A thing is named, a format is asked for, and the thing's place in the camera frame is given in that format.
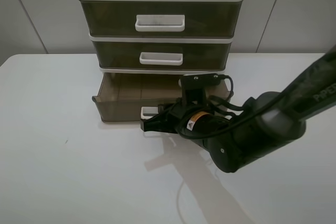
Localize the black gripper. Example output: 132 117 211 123
140 97 229 140

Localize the smoky drawer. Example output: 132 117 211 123
80 1 242 38
92 72 234 123
93 41 231 71

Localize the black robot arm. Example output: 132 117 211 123
141 49 335 173

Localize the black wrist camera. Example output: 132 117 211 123
179 73 221 108

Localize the black camera cable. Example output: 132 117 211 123
181 74 263 141

